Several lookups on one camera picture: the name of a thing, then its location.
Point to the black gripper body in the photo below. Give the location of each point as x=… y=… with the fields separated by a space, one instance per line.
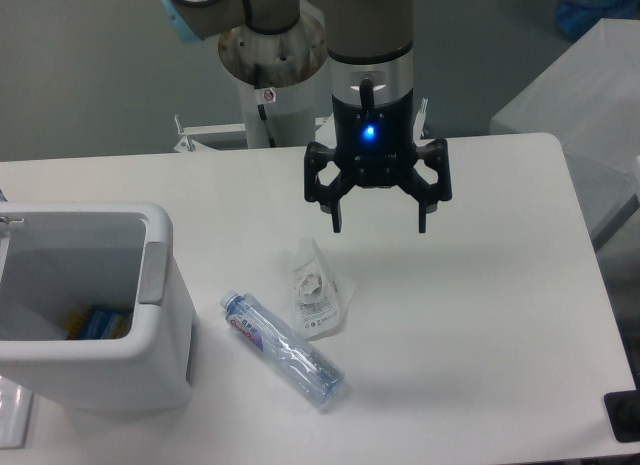
x=374 y=148

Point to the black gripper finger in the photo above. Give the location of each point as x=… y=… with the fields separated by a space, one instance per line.
x=316 y=158
x=427 y=193

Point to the white plastic wrapper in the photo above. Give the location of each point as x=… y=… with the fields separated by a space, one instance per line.
x=321 y=294

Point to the clear plastic water bottle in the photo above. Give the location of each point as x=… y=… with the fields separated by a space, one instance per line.
x=314 y=375

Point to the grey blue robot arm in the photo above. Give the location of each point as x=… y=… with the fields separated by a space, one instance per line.
x=336 y=75

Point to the white trash can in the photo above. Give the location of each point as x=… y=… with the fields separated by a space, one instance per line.
x=61 y=258

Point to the blue yellow trash in bin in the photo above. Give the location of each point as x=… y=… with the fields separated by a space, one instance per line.
x=98 y=323

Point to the white covered side table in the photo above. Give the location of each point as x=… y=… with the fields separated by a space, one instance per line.
x=589 y=100

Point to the blue bag in background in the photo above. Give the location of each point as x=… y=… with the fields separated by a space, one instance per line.
x=573 y=18

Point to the black device at table edge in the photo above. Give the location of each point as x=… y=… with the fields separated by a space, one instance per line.
x=623 y=412

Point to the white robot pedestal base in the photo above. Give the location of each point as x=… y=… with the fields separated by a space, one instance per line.
x=274 y=75

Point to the white left mounting bracket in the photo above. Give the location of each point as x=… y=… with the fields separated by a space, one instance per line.
x=209 y=137

